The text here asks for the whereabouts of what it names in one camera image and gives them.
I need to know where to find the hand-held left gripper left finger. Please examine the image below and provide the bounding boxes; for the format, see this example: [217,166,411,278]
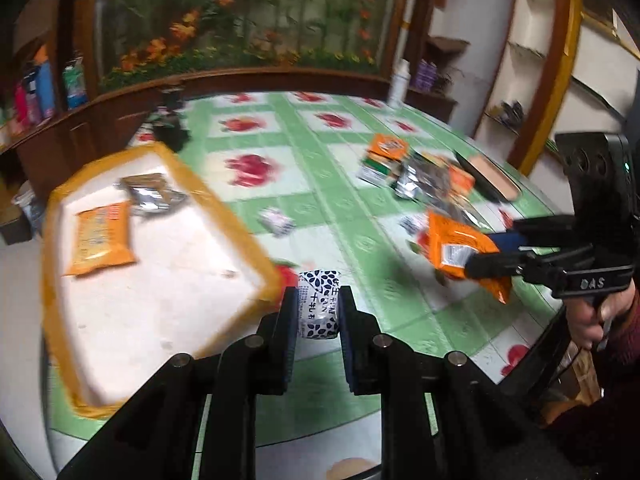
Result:
[57,285,301,480]

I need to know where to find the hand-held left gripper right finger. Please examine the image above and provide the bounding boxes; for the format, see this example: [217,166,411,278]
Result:
[337,285,571,480]

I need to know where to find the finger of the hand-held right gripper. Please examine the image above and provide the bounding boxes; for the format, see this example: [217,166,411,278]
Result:
[487,214,592,256]
[464,245,593,286]

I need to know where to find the white black-patterned snack packet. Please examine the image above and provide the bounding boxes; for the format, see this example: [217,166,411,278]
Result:
[297,269,343,341]

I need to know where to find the yellow-taped white box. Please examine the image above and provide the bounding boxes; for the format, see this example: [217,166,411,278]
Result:
[40,141,283,418]

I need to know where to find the person's right forearm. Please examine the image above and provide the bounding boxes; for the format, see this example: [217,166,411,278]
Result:
[542,285,640,480]

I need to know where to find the person's right hand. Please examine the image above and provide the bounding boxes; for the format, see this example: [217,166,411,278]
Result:
[564,279,639,352]

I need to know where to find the brown black-edged snack packet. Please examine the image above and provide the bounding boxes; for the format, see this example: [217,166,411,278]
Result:
[454,150,522,203]

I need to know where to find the small orange snack packet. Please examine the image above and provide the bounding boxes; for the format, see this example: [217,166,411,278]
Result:
[447,162,476,196]

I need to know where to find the small white snack packet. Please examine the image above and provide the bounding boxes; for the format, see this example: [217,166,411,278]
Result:
[400,214,431,235]
[257,206,295,237]

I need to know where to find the silver snack packet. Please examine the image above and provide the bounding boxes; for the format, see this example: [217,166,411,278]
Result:
[114,180,188,217]
[395,152,463,203]

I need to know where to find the black items on shelf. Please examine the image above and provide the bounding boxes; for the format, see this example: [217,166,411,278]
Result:
[500,101,526,128]

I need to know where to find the green snack packet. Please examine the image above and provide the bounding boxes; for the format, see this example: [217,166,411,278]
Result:
[356,152,408,188]

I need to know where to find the orange snack box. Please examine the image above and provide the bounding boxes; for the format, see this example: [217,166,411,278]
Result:
[367,133,411,163]

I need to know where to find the white spray bottle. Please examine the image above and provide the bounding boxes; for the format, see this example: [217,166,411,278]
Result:
[387,58,412,106]

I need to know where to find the wide orange snack packet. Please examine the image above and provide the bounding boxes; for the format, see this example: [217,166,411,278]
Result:
[62,201,137,277]

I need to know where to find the dark brown snack packet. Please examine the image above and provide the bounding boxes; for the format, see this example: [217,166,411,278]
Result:
[122,173,168,191]

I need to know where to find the large black round container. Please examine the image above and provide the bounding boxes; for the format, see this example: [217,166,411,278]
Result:
[150,105,193,153]

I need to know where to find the white rolled tube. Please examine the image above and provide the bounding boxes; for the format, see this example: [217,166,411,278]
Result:
[400,0,418,61]

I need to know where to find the small black round container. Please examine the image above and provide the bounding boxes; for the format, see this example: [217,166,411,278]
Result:
[157,82,186,108]

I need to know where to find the wooden shelf unit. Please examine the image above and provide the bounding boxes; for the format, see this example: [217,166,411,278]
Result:
[0,0,101,206]

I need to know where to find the flower picture panel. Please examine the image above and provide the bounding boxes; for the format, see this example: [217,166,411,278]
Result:
[95,0,401,93]

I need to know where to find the blue bottle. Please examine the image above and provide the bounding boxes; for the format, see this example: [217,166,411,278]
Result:
[34,60,56,120]

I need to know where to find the pink bottle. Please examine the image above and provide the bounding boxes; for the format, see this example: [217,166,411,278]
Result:
[14,82,31,126]

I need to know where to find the white wall shelf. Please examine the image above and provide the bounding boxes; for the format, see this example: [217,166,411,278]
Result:
[472,0,640,171]

